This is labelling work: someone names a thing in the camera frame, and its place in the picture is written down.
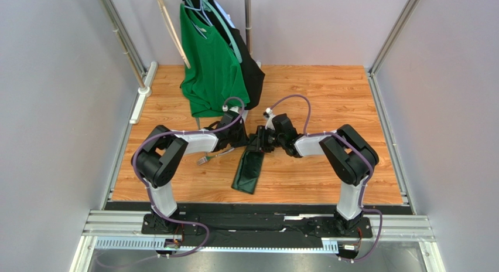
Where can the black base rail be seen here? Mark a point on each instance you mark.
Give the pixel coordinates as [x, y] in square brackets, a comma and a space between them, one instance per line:
[260, 226]

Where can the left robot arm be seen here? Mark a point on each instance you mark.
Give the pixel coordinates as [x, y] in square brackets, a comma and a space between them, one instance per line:
[156, 161]

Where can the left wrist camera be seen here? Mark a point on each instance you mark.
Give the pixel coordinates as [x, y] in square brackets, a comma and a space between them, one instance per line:
[232, 107]

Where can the dark green cloth napkin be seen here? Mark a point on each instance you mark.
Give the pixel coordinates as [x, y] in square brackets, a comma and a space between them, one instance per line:
[248, 171]

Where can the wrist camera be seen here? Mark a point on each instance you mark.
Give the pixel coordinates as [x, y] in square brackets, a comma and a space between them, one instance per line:
[269, 116]
[232, 107]

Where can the white corner pole bracket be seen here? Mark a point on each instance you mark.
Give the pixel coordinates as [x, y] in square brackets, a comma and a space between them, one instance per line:
[144, 91]

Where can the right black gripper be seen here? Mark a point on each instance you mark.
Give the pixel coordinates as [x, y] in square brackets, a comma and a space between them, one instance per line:
[259, 139]

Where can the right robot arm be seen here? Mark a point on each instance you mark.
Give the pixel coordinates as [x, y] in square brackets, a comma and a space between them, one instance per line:
[353, 160]

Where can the silver fork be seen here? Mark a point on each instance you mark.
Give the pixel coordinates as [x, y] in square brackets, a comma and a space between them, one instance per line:
[207, 158]

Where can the metal rack pole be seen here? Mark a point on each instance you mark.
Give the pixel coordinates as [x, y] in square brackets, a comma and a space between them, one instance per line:
[248, 24]

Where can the black t-shirt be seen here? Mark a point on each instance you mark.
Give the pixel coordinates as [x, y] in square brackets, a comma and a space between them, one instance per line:
[253, 77]

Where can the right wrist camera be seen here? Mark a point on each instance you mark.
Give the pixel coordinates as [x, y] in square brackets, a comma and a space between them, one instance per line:
[269, 116]

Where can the teal clothes hanger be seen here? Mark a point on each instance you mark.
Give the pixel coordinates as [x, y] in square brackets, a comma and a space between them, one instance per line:
[212, 14]

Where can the green t-shirt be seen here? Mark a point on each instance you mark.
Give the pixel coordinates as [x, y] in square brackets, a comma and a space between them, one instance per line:
[214, 73]

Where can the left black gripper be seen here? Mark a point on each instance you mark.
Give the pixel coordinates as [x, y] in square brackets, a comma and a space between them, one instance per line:
[245, 138]

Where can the white clothes rack base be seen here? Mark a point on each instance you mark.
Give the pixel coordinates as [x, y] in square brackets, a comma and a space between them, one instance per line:
[245, 113]

